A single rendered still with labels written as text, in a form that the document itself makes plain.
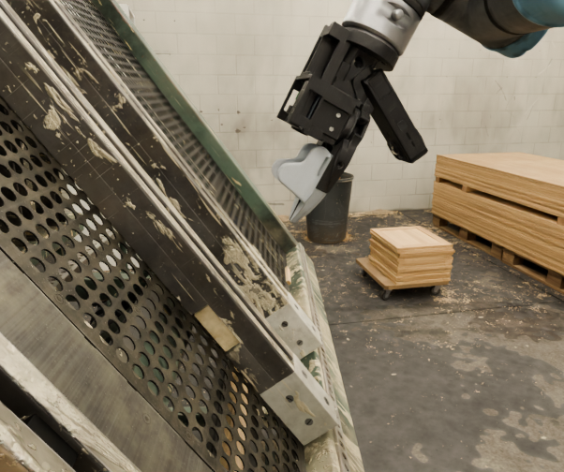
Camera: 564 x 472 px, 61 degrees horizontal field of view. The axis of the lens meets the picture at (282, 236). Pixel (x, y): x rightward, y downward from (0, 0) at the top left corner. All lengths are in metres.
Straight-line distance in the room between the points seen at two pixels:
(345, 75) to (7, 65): 0.44
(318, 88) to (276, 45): 5.03
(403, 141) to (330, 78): 0.11
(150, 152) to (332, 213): 3.78
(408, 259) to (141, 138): 2.73
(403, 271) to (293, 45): 3.01
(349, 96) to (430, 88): 5.64
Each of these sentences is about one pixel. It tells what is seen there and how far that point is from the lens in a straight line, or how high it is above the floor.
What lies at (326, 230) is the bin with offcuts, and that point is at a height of 0.14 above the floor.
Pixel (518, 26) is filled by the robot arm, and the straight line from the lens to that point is 0.51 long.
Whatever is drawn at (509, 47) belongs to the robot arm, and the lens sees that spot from 0.60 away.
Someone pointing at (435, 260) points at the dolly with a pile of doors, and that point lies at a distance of 3.59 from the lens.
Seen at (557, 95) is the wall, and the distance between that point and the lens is 7.17.
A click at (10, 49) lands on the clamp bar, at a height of 1.50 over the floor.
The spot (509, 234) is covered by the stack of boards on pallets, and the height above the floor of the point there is 0.27.
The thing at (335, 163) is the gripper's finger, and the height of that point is 1.38.
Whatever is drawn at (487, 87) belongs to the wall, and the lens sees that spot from 6.55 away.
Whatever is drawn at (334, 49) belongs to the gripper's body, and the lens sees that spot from 0.56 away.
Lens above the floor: 1.46
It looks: 17 degrees down
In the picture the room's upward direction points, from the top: straight up
